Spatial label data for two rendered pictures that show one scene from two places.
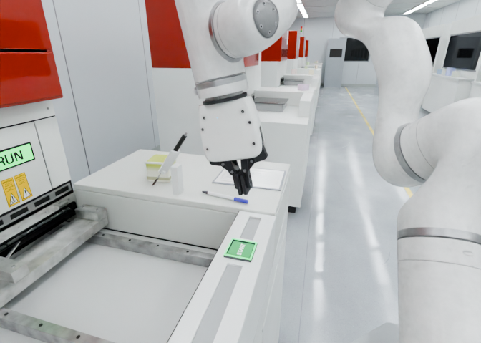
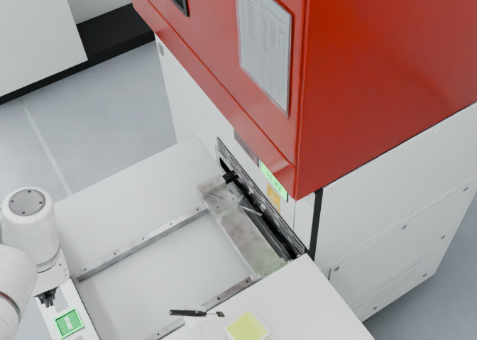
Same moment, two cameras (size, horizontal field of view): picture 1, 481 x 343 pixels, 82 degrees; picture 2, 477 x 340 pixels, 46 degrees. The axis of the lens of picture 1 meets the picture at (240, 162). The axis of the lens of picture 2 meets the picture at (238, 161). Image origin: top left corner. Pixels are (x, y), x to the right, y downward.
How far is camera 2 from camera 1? 144 cm
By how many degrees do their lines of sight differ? 97
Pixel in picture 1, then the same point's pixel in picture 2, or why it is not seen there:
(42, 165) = (292, 212)
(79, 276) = (215, 257)
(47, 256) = (229, 231)
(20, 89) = (265, 159)
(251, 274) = (46, 311)
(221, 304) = not seen: hidden behind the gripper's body
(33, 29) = (284, 142)
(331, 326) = not seen: outside the picture
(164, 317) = (123, 292)
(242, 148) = not seen: hidden behind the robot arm
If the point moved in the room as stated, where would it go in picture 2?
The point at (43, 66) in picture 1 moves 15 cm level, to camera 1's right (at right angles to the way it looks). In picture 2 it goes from (284, 167) to (233, 214)
